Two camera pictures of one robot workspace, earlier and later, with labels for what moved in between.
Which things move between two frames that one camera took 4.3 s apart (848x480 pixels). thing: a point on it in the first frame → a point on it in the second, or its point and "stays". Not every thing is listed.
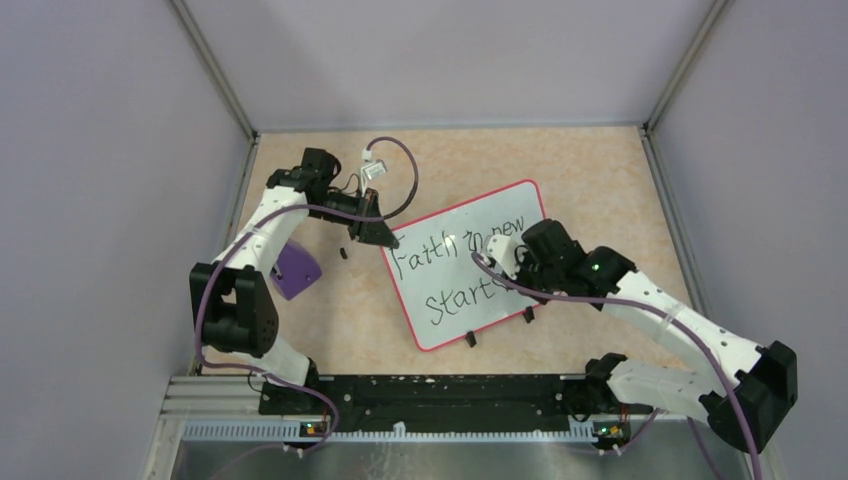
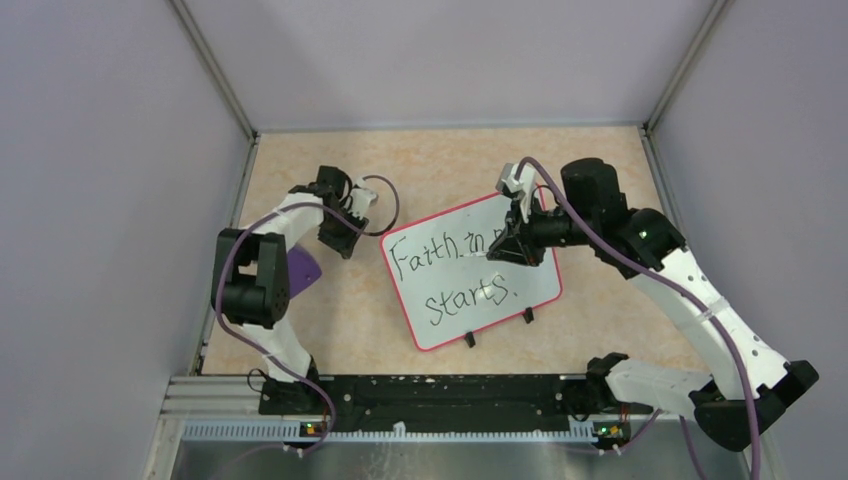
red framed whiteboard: (444, 293) stays
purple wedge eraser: (294, 269) stays
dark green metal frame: (444, 398) stays
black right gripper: (521, 266) → (517, 241)
